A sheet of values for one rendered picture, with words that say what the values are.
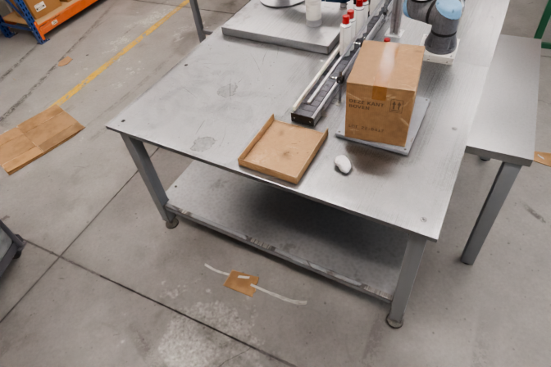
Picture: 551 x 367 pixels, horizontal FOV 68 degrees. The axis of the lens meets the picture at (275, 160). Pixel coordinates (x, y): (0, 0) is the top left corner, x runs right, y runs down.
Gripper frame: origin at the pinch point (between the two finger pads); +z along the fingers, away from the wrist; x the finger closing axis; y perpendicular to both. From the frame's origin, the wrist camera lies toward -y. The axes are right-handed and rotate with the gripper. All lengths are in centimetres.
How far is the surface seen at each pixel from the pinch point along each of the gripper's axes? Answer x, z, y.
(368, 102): -14, -18, 112
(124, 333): -106, 84, 202
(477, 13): 14.1, 5.7, -9.5
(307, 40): -63, -1, 52
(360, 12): -38, -15, 43
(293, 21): -79, 0, 35
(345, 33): -39, -14, 61
